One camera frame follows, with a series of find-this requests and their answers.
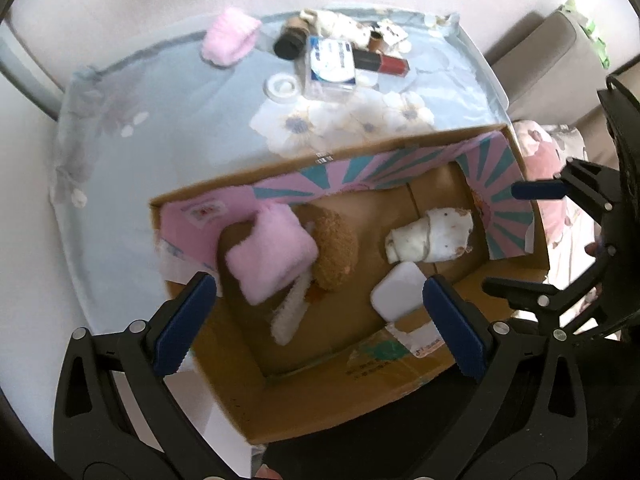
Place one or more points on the white printed packet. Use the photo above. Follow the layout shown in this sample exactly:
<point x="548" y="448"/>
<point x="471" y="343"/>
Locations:
<point x="392" y="30"/>

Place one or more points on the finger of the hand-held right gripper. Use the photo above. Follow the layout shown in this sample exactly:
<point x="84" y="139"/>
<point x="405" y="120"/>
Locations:
<point x="537" y="190"/>
<point x="522" y="294"/>

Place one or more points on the desktop with floral blue cloth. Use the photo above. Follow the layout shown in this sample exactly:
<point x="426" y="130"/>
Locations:
<point x="150" y="160"/>

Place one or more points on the white plush toy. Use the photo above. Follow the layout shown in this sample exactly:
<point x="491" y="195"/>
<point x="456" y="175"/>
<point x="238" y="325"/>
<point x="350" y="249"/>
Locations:
<point x="345" y="25"/>

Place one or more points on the white fuzzy strip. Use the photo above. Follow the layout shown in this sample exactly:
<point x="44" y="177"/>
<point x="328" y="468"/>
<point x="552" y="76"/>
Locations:
<point x="290" y="310"/>

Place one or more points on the person's dark clothing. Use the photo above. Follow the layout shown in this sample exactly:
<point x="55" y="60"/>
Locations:
<point x="350" y="437"/>

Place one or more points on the clear box with blue label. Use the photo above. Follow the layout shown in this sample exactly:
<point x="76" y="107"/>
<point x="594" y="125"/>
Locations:
<point x="330" y="62"/>

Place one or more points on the white patterned sock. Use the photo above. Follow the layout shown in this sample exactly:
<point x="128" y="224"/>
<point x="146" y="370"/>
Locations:
<point x="430" y="237"/>

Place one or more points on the pink fluffy sock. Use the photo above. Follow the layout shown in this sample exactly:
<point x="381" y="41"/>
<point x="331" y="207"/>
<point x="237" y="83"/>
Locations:
<point x="230" y="37"/>
<point x="272" y="255"/>

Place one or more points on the grey metal pipe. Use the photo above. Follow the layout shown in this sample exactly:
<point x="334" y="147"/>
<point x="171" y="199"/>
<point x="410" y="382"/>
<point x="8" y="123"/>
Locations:
<point x="30" y="75"/>

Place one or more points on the bronze cream jar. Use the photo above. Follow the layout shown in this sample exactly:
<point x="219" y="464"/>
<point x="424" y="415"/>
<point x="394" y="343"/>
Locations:
<point x="291" y="42"/>

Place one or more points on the brown plush toy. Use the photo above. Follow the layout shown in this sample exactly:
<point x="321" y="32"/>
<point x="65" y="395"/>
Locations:
<point x="336" y="250"/>

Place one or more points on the white round lid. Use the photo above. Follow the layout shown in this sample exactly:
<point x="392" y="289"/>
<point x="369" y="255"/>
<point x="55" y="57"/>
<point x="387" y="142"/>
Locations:
<point x="282" y="88"/>

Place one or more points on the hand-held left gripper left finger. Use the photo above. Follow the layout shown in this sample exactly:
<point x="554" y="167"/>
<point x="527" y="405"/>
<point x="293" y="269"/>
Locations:
<point x="184" y="327"/>

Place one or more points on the white square case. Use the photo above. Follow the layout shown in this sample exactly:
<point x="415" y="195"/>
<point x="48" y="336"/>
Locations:
<point x="397" y="292"/>

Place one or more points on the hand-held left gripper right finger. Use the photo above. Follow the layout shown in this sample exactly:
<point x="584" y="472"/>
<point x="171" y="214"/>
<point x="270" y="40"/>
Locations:
<point x="456" y="332"/>

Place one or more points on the green and white cloth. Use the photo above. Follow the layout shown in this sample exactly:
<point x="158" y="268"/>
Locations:
<point x="597" y="35"/>

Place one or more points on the beige sofa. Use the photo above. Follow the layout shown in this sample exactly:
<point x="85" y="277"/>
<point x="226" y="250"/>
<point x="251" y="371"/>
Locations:
<point x="545" y="60"/>

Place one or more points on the small brown tape roll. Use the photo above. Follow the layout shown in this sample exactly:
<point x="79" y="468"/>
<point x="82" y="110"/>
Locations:
<point x="376" y="43"/>

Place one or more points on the cardboard box with pink lining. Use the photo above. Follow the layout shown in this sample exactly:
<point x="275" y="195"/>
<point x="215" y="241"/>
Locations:
<point x="240" y="385"/>

